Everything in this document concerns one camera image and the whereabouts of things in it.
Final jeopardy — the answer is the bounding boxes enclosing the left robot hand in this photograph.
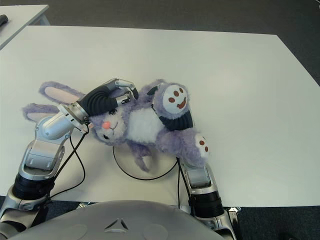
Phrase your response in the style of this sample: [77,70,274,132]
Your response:
[76,78,139,118]

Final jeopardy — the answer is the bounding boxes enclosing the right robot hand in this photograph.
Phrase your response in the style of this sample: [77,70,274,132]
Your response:
[146,84,195,131]

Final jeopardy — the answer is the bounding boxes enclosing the purple plush doll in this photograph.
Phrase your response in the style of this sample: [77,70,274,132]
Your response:
[22,79,213,173]

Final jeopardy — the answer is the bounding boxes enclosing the white plate with black rim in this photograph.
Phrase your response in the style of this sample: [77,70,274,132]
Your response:
[112,144,179,180]

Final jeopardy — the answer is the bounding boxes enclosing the white side table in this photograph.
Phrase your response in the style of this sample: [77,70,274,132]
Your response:
[0,4,50,50]

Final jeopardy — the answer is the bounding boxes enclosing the silver robot torso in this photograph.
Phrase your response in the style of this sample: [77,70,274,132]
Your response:
[7,199,233,240]

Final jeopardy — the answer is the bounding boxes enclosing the black shoe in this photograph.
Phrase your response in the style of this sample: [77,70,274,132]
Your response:
[277,231,297,240]

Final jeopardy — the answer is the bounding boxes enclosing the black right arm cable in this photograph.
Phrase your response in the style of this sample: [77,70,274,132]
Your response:
[175,158,195,212]

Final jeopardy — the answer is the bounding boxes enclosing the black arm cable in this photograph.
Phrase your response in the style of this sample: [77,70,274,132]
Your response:
[175,158,195,212]
[47,123,87,202]

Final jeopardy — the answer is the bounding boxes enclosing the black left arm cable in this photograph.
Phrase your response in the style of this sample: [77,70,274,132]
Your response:
[47,123,87,202]

